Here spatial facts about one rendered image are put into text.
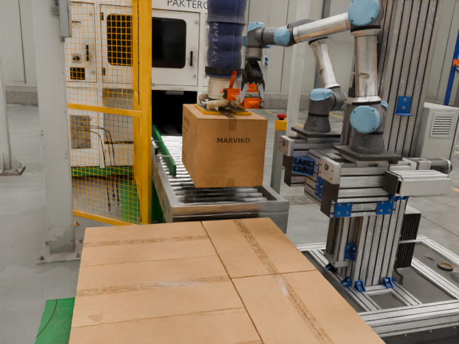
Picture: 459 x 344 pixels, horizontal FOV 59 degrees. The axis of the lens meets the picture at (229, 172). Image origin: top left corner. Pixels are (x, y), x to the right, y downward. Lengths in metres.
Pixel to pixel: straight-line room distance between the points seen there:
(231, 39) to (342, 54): 10.32
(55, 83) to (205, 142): 1.07
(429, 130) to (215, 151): 1.11
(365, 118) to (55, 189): 2.05
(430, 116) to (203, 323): 1.48
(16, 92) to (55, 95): 8.21
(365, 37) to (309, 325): 1.11
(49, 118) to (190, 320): 1.78
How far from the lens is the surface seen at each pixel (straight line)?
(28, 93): 10.97
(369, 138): 1.90
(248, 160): 2.33
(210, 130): 2.24
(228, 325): 1.47
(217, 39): 2.43
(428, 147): 2.29
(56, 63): 2.80
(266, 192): 2.66
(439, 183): 2.02
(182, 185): 2.83
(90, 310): 1.57
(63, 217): 3.02
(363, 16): 1.75
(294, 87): 5.40
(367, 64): 1.76
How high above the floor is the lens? 1.43
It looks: 16 degrees down
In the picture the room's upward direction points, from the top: 3 degrees clockwise
